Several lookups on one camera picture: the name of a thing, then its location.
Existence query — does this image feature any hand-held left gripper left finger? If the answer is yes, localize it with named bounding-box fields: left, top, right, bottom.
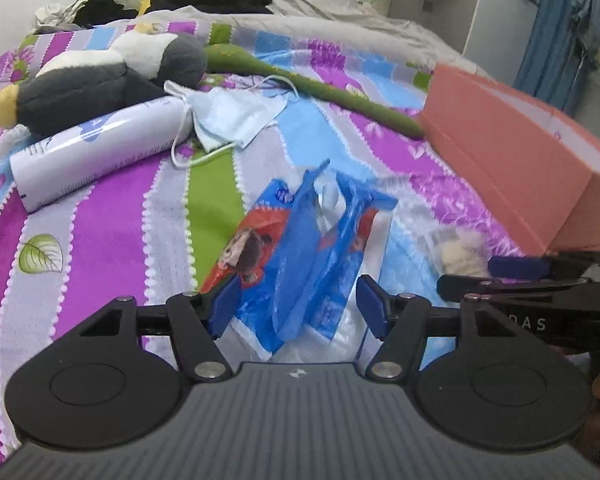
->
left=79, top=275, right=242, bottom=382

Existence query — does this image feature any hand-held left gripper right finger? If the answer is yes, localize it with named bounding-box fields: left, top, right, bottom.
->
left=356, top=274, right=518, bottom=382

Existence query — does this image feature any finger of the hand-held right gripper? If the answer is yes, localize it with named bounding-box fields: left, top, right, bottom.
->
left=487, top=255, right=588, bottom=281
left=436, top=274, right=588, bottom=304

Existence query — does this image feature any small clear packet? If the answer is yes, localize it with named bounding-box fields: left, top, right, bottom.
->
left=427, top=232, right=491, bottom=279

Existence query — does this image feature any clear plastic bag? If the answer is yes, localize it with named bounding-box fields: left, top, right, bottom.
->
left=380, top=195, right=506, bottom=311

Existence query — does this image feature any blue plastic bag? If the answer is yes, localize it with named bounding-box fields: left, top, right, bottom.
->
left=200, top=160, right=399, bottom=356

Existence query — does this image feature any pink box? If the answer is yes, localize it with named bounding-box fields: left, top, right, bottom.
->
left=419, top=62, right=600, bottom=259

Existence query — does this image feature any striped floral bedsheet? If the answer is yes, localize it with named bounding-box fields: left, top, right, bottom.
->
left=0, top=20, right=526, bottom=466

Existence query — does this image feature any light blue face mask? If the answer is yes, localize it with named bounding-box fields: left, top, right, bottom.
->
left=164, top=74, right=301, bottom=169

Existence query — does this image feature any white tube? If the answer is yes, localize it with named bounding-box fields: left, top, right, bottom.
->
left=9, top=97, right=193, bottom=213

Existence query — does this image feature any long green plush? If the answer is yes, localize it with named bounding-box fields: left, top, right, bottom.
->
left=202, top=42, right=426, bottom=140

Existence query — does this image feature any hanging blue garment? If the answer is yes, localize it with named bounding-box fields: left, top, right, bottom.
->
left=512, top=0, right=600, bottom=116

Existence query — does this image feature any white wardrobe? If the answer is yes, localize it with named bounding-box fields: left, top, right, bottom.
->
left=462, top=0, right=541, bottom=68

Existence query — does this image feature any grey white penguin plush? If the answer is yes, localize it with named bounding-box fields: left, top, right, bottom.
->
left=0, top=32, right=208, bottom=139

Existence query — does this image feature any grey blanket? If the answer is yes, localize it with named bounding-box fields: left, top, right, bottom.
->
left=130, top=0, right=491, bottom=81

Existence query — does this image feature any small black cloth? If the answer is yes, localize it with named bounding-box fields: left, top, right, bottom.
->
left=74, top=0, right=138, bottom=28

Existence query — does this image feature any white crumpled cloth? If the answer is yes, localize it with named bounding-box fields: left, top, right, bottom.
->
left=30, top=2, right=81, bottom=29

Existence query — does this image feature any thin charger cable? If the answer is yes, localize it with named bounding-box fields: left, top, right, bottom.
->
left=55, top=0, right=94, bottom=26

